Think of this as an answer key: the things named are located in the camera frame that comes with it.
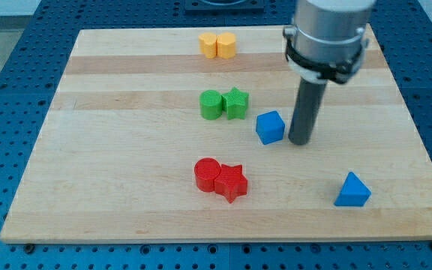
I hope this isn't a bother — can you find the red star block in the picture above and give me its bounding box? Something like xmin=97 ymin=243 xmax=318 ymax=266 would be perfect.
xmin=214 ymin=164 xmax=248 ymax=203

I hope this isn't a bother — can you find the wooden board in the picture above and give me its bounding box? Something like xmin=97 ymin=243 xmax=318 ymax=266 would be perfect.
xmin=0 ymin=25 xmax=432 ymax=244

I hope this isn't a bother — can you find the green star block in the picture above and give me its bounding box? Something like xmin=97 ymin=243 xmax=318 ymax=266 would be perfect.
xmin=222 ymin=87 xmax=249 ymax=120

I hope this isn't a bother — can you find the yellow heart block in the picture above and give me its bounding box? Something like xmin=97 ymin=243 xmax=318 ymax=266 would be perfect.
xmin=198 ymin=32 xmax=217 ymax=59

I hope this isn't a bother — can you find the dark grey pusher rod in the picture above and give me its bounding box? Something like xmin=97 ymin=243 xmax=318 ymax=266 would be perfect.
xmin=288 ymin=79 xmax=326 ymax=146

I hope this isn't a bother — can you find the yellow pentagon block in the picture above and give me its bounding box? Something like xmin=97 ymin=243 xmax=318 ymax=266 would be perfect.
xmin=217 ymin=32 xmax=236 ymax=59

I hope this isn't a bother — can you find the blue cube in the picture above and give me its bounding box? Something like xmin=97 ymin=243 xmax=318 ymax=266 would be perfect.
xmin=256 ymin=111 xmax=285 ymax=145

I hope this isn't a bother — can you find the blue triangular prism block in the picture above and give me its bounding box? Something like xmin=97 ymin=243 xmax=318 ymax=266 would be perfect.
xmin=334 ymin=172 xmax=372 ymax=207

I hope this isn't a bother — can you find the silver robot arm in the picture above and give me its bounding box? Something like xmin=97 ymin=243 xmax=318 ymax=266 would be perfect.
xmin=283 ymin=0 xmax=376 ymax=84

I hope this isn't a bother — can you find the green cylinder block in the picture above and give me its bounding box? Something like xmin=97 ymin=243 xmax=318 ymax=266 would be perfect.
xmin=199 ymin=90 xmax=223 ymax=120

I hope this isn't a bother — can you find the red cylinder block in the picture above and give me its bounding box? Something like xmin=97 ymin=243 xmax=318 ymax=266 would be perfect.
xmin=193 ymin=157 xmax=221 ymax=192

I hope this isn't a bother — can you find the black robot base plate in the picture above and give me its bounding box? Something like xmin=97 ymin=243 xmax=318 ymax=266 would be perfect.
xmin=183 ymin=0 xmax=265 ymax=13

